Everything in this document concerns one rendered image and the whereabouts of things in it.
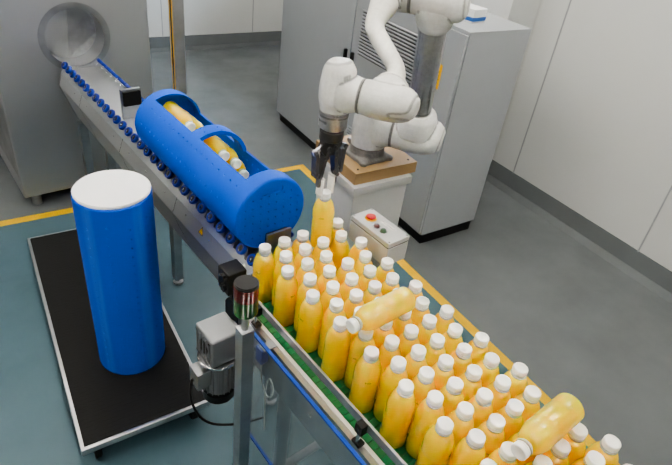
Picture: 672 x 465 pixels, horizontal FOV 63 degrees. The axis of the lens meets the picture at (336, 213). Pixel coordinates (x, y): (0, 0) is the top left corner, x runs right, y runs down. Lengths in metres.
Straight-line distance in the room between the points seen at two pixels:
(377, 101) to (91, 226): 1.16
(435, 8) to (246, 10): 5.52
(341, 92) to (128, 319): 1.36
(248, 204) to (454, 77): 1.78
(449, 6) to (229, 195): 0.97
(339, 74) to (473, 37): 1.75
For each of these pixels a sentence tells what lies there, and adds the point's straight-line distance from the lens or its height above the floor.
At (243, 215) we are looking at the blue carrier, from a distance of 1.86.
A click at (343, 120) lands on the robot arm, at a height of 1.52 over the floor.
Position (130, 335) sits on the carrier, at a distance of 2.49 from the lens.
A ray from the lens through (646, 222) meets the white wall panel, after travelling 4.19.
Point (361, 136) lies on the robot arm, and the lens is 2.36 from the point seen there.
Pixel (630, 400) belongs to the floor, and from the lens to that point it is 3.34.
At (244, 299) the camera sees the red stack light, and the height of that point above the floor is 1.23.
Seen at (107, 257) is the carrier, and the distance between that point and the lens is 2.22.
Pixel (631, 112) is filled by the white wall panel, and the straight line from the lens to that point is 4.11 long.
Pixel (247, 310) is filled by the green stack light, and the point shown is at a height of 1.19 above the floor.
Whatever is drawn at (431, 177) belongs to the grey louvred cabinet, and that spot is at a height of 0.53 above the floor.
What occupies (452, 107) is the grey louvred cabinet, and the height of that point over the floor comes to 1.01.
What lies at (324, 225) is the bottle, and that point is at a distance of 1.80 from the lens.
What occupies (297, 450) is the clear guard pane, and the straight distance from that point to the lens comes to 1.76.
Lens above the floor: 2.16
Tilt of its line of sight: 33 degrees down
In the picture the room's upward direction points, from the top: 8 degrees clockwise
